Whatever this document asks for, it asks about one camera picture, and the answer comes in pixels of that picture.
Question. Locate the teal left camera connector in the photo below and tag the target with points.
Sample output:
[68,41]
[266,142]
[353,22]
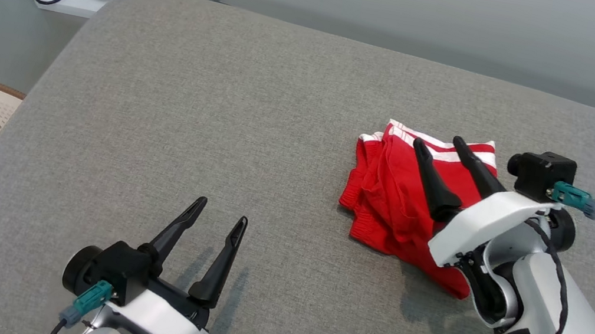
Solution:
[92,296]

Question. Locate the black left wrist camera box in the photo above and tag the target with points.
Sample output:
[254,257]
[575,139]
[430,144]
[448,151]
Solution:
[117,267]

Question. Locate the teal camera connector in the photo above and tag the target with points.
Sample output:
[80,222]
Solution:
[570,195]
[92,296]

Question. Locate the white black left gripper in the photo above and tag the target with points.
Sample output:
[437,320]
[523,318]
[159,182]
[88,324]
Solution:
[160,318]

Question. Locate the red shorts with white stripes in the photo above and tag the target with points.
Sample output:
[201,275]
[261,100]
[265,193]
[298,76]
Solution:
[387,205]

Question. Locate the wide grey partition panel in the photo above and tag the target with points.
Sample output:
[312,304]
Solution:
[446,17]

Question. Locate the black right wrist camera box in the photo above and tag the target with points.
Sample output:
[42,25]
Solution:
[544,173]

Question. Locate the teal right camera connector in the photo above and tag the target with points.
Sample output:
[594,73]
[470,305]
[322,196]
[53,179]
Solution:
[570,195]

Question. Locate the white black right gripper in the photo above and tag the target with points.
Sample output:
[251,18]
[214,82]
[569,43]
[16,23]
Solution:
[479,226]

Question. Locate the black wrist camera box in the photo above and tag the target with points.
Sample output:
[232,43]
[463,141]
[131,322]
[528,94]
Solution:
[117,267]
[544,173]

